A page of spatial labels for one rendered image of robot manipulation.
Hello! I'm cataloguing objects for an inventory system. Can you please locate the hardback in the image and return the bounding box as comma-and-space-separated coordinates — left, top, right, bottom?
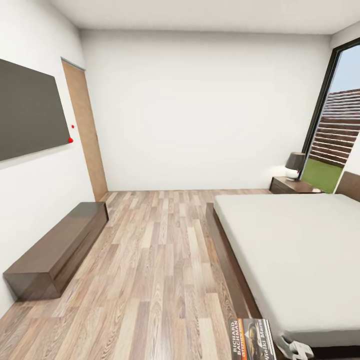
228, 318, 278, 360

